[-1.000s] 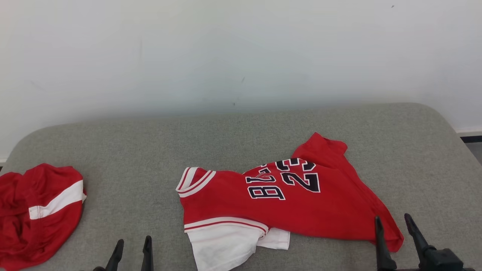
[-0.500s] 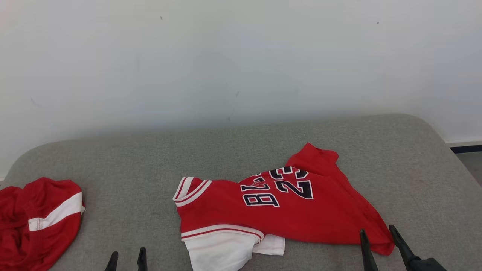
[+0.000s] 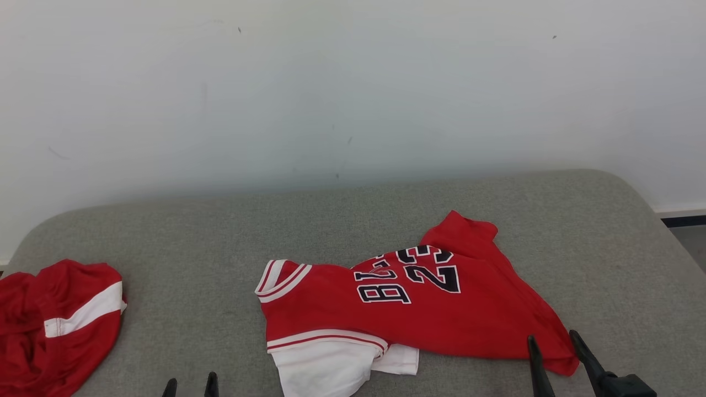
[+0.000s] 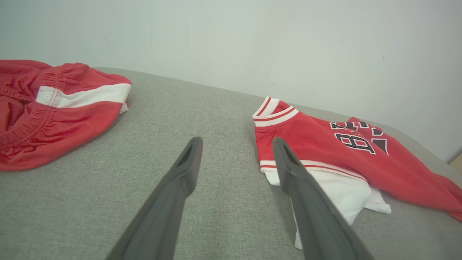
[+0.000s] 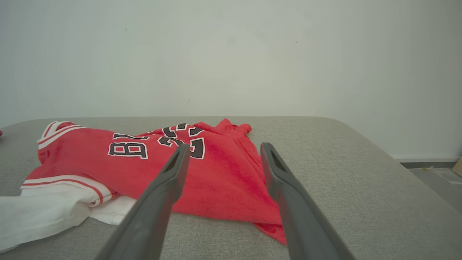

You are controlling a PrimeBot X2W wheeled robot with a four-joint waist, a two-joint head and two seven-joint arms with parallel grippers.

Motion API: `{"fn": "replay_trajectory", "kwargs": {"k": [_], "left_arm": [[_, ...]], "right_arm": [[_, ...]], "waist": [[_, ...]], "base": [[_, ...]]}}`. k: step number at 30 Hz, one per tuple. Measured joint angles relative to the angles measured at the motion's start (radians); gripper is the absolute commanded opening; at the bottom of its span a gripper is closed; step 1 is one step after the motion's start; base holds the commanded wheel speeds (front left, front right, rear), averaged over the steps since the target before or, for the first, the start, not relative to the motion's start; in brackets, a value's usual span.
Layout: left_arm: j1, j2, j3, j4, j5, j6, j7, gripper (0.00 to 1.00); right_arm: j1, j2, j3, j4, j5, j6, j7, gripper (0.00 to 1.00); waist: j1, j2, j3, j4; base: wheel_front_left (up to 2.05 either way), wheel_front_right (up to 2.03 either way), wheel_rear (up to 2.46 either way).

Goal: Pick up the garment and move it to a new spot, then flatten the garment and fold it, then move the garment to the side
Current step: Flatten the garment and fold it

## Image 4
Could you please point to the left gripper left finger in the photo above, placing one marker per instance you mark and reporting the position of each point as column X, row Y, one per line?
column 166, row 209

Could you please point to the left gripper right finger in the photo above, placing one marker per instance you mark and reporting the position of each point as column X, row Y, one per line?
column 314, row 216

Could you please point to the red Bulls basketball jersey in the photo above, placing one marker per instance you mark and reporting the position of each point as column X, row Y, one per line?
column 317, row 144

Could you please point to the red shorts with white stripe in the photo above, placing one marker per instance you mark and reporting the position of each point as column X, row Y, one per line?
column 54, row 130

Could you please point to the grey fabric sofa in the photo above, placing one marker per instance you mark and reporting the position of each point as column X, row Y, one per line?
column 216, row 108

